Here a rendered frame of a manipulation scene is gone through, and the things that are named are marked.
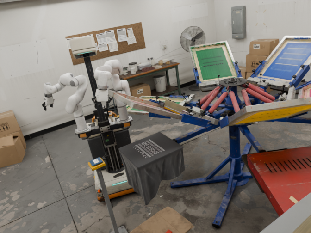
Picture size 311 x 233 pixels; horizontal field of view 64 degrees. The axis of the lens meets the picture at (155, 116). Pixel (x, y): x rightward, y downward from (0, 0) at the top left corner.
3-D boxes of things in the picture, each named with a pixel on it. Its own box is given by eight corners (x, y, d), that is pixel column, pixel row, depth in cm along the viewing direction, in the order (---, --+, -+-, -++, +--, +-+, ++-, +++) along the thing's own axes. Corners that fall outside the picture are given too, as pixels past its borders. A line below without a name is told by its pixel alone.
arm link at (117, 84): (105, 64, 247) (124, 61, 246) (114, 99, 263) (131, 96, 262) (103, 68, 234) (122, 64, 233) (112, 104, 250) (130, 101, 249)
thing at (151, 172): (147, 205, 229) (139, 167, 213) (146, 203, 232) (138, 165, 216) (188, 183, 248) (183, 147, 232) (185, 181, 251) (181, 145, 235)
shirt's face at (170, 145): (138, 168, 213) (138, 167, 213) (118, 148, 249) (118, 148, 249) (183, 147, 233) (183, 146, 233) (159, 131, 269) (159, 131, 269)
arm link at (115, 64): (109, 73, 245) (124, 70, 245) (106, 81, 227) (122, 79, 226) (105, 57, 237) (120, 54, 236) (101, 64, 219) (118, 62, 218)
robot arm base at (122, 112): (117, 117, 274) (114, 104, 268) (128, 114, 276) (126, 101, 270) (119, 122, 260) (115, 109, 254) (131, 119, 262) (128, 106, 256)
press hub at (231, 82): (236, 193, 300) (233, 85, 247) (214, 177, 332) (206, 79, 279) (258, 179, 316) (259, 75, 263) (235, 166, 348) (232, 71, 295)
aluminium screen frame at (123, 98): (132, 107, 186) (133, 103, 186) (106, 93, 234) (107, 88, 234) (206, 125, 230) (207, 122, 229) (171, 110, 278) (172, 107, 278)
